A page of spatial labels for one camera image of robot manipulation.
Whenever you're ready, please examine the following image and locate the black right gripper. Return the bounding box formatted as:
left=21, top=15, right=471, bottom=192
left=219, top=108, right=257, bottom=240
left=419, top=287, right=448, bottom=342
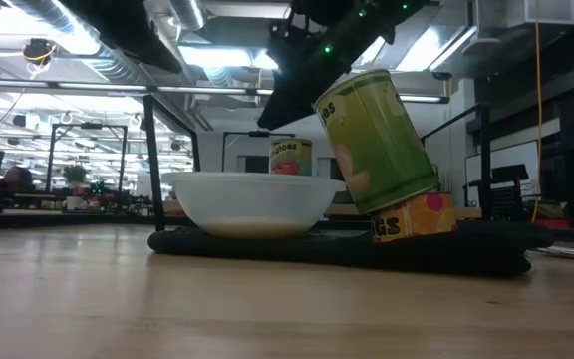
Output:
left=257, top=22, right=341, bottom=131

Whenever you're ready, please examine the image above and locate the tomatoes label tin can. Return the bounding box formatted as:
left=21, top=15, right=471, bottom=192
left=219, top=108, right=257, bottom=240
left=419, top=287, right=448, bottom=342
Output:
left=268, top=138, right=314, bottom=177

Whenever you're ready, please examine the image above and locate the tall green peach can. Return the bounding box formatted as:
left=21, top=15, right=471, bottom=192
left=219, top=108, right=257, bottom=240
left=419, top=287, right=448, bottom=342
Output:
left=313, top=68, right=440, bottom=215

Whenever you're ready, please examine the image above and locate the short yellow figs can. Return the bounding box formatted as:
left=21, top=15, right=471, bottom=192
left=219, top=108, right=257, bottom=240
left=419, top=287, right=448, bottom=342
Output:
left=370, top=191, right=460, bottom=245

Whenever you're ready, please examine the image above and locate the clear plastic bowl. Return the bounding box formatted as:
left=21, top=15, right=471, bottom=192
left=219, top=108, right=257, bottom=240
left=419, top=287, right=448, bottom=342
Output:
left=160, top=171, right=347, bottom=240

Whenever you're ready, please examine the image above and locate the black mat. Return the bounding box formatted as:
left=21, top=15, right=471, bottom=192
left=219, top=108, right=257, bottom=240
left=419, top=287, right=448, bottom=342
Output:
left=146, top=219, right=555, bottom=279

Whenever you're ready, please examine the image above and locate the black overhead beam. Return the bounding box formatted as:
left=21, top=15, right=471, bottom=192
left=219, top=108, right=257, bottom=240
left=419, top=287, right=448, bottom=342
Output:
left=60, top=0, right=184, bottom=75

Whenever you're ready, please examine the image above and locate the whiteboard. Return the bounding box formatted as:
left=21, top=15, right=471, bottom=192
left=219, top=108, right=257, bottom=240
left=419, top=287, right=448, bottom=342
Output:
left=464, top=140, right=540, bottom=203

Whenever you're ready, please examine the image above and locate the black stand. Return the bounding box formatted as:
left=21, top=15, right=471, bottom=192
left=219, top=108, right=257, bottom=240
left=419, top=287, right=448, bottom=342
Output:
left=488, top=164, right=525, bottom=220

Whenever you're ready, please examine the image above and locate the green potted plant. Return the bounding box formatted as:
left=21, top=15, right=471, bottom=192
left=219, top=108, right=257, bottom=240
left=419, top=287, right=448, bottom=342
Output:
left=62, top=164, right=89, bottom=198

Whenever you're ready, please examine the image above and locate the black yellow ceiling reel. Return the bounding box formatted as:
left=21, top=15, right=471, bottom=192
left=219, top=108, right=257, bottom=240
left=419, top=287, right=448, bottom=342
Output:
left=21, top=37, right=59, bottom=66

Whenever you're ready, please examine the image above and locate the person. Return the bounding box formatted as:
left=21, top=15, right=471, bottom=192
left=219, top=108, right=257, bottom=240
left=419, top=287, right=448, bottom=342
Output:
left=0, top=166, right=34, bottom=198

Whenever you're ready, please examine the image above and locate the black metal rig frame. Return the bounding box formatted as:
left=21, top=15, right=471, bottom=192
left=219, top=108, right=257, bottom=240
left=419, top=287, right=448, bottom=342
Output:
left=46, top=122, right=130, bottom=194
left=220, top=130, right=296, bottom=174

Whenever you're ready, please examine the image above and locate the wooden shelf black wire frame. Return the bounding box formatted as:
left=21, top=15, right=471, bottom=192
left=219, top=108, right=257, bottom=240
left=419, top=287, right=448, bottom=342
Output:
left=142, top=93, right=492, bottom=233

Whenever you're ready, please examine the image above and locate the silver ventilation duct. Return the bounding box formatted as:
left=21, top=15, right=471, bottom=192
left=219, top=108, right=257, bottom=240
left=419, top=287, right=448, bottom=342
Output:
left=7, top=0, right=151, bottom=87

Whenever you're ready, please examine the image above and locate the yellow hanging cable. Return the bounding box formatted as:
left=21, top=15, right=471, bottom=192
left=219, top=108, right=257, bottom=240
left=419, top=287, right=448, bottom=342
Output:
left=530, top=0, right=545, bottom=223

